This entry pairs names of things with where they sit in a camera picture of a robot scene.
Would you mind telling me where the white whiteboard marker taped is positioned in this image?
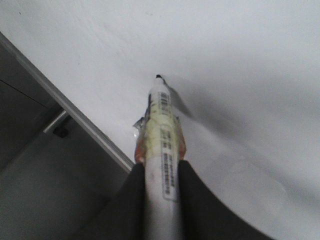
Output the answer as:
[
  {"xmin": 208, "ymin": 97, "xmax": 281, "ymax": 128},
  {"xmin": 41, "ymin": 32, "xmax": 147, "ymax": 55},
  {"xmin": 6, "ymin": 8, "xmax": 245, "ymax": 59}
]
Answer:
[{"xmin": 134, "ymin": 74, "xmax": 184, "ymax": 240}]

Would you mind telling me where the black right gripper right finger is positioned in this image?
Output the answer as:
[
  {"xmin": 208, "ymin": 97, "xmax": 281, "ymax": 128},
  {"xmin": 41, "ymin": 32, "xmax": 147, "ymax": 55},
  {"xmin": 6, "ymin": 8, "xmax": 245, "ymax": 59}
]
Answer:
[{"xmin": 178, "ymin": 160, "xmax": 271, "ymax": 240}]

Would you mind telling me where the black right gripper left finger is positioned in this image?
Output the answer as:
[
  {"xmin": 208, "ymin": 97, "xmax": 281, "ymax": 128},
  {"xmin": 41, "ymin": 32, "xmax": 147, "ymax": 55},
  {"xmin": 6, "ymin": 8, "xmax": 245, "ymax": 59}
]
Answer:
[{"xmin": 74, "ymin": 163, "xmax": 145, "ymax": 240}]

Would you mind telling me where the grey whiteboard ledge tray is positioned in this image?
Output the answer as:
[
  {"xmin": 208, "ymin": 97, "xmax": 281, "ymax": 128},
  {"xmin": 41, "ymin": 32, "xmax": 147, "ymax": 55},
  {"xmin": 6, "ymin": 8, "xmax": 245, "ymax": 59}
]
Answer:
[{"xmin": 0, "ymin": 31, "xmax": 136, "ymax": 173}]

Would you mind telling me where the white whiteboard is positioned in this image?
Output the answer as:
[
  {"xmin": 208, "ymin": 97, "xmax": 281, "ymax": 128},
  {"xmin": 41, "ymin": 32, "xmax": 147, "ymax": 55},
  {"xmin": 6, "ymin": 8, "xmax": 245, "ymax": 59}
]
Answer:
[{"xmin": 0, "ymin": 0, "xmax": 320, "ymax": 240}]

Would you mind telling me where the silver support bracket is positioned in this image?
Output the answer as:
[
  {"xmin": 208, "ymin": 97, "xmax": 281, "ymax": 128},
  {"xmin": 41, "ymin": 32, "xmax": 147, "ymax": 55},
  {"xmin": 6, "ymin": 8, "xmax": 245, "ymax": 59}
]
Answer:
[{"xmin": 43, "ymin": 110, "xmax": 69, "ymax": 138}]

